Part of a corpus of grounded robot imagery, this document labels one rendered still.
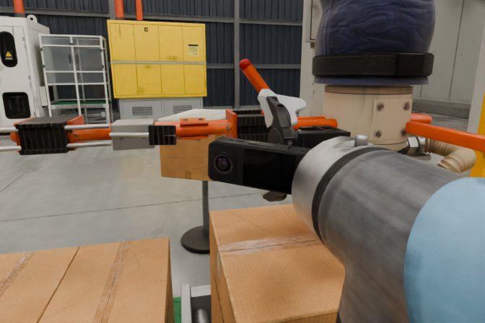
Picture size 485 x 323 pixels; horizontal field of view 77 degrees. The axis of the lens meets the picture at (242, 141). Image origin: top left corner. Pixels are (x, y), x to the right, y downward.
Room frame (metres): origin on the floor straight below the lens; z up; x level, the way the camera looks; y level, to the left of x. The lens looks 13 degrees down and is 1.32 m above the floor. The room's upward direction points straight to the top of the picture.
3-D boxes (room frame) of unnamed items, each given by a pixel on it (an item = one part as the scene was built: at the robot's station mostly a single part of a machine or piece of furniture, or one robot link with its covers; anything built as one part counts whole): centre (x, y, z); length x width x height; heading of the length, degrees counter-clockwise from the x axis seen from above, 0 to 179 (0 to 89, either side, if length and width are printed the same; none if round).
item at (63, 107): (7.29, 3.82, 0.32); 1.25 x 0.52 x 0.63; 106
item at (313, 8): (1.62, -0.42, 1.62); 0.20 x 0.05 x 0.30; 102
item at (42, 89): (7.10, 4.48, 0.81); 0.58 x 0.12 x 0.42; 16
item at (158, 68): (7.97, 2.09, 1.24); 2.22 x 0.91 x 2.47; 106
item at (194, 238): (2.24, 0.29, 0.31); 0.40 x 0.40 x 0.62
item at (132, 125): (0.54, 0.19, 1.21); 0.07 x 0.07 x 0.04; 13
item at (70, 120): (0.52, 0.33, 1.22); 0.08 x 0.07 x 0.05; 103
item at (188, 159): (2.24, 0.29, 0.82); 0.60 x 0.40 x 0.40; 165
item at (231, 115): (0.59, -0.02, 1.22); 0.10 x 0.08 x 0.06; 13
